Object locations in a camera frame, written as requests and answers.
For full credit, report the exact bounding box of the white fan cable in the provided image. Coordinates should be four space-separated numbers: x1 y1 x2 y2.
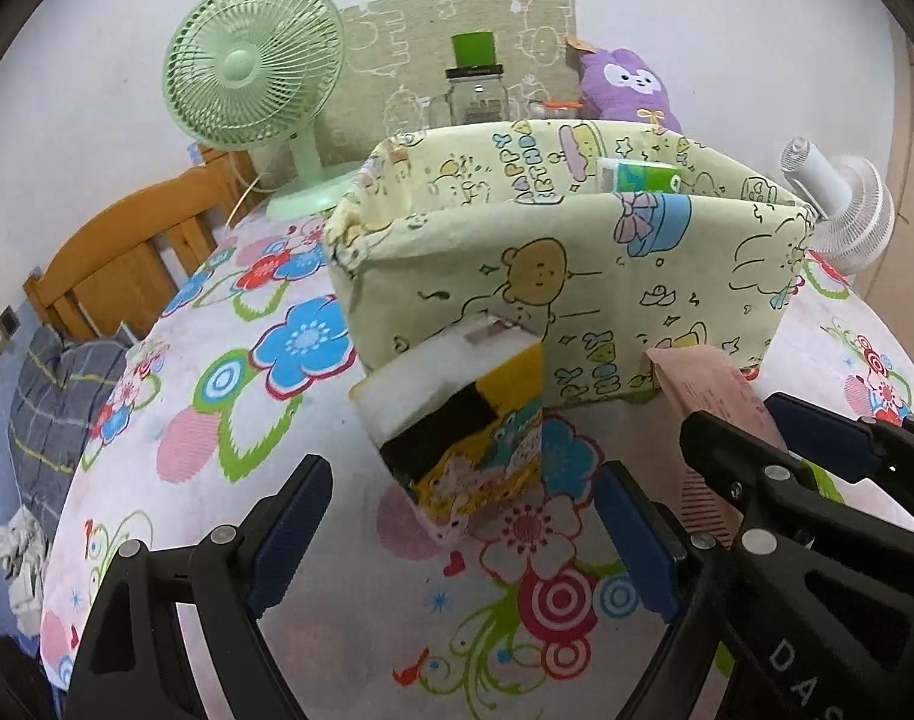
224 154 278 226

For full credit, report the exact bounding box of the blue plaid blanket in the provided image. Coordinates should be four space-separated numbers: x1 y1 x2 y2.
7 322 132 496

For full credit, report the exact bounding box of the pink packet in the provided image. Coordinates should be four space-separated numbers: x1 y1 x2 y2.
643 347 792 550

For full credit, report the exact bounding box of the floral tablecloth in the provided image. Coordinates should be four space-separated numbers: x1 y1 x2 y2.
41 195 914 720

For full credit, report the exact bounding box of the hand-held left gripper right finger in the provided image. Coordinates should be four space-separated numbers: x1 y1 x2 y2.
596 463 735 720

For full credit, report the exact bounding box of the beige cartoon print board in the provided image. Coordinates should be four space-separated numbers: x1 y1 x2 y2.
337 0 578 143

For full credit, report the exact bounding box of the yellow cartoon print fabric box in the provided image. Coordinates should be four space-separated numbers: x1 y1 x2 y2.
323 118 816 406

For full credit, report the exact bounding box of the wooden bed headboard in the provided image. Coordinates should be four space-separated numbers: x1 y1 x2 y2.
23 146 259 342

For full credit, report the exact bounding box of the white crumpled cloth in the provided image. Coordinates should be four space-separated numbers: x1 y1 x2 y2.
0 506 49 635

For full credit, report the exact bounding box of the purple plush toy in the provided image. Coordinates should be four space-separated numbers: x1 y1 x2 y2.
566 36 683 133

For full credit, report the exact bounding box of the green plastic cup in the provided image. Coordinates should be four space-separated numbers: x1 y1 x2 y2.
451 30 497 68

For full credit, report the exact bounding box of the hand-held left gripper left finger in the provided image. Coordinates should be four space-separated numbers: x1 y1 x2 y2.
65 454 333 720

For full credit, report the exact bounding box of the yellow print white tissue pack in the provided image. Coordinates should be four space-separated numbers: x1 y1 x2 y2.
350 315 546 548

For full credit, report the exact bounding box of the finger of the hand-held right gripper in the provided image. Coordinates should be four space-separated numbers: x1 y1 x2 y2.
680 411 818 541
764 392 914 481

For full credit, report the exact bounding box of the green desk fan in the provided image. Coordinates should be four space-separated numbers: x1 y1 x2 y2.
163 0 368 220

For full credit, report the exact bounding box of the glass jar mug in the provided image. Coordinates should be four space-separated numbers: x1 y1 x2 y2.
425 66 512 128

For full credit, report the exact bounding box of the white standing fan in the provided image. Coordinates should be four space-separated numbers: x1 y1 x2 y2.
779 136 897 275

